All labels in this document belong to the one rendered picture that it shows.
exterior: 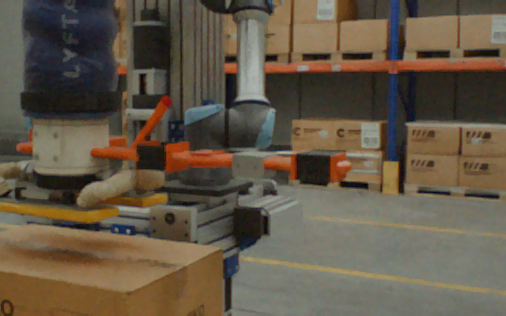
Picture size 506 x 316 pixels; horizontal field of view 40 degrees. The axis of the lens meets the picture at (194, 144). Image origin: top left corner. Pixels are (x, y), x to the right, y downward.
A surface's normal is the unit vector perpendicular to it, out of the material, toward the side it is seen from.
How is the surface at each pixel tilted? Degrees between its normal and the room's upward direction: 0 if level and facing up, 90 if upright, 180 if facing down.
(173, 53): 90
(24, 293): 90
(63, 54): 74
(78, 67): 79
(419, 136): 90
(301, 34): 87
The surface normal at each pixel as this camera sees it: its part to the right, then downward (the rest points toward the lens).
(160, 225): -0.49, 0.07
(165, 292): 0.88, 0.04
